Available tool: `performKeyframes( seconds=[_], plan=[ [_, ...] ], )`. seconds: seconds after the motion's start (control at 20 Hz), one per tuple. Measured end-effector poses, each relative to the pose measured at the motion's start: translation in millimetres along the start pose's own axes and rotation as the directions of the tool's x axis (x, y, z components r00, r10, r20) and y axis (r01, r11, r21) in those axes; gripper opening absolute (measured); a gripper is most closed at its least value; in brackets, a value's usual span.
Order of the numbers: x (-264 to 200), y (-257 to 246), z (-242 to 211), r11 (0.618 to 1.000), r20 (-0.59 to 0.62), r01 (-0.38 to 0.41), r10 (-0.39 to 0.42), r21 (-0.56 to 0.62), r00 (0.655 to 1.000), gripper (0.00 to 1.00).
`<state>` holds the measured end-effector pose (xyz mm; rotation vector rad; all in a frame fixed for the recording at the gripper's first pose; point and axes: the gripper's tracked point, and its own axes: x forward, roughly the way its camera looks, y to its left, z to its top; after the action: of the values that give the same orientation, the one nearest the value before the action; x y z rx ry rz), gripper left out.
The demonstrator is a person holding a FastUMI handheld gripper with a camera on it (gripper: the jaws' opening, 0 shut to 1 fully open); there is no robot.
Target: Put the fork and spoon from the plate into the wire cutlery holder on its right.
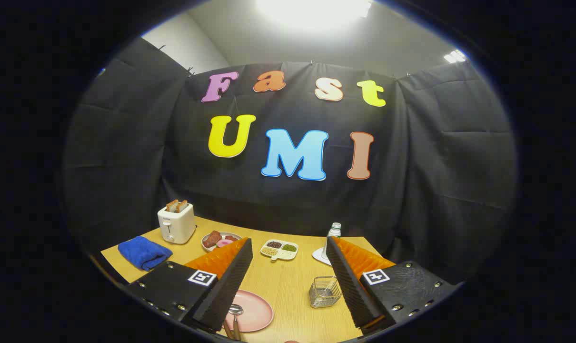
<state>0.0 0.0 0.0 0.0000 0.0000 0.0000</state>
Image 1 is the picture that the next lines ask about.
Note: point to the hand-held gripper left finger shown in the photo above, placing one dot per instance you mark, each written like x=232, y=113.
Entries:
x=231, y=281

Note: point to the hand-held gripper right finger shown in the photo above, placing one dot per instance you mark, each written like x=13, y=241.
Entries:
x=347, y=281

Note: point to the white square coaster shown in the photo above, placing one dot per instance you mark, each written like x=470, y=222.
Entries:
x=320, y=256

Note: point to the white oval food plate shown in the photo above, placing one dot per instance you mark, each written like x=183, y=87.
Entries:
x=211, y=249

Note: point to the pink round plate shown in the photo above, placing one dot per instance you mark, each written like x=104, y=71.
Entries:
x=254, y=312

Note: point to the brown meat piece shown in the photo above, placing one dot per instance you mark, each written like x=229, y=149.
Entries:
x=212, y=238

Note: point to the white drink bottle green label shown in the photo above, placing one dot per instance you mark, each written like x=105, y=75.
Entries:
x=334, y=232

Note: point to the white divided bean dish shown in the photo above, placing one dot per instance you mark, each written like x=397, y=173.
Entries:
x=279, y=255

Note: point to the white toaster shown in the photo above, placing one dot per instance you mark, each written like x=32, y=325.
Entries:
x=176, y=226

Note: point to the toasted bread slice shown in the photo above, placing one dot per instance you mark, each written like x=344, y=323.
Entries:
x=172, y=206
x=182, y=206

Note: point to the blue folded towel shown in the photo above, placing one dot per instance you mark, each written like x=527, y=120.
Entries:
x=143, y=252

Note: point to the black backdrop cloth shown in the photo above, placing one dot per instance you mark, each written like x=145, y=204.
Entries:
x=126, y=143

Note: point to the small ceiling light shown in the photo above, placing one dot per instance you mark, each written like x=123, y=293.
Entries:
x=454, y=56

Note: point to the large ceiling light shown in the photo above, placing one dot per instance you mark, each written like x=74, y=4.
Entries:
x=312, y=12

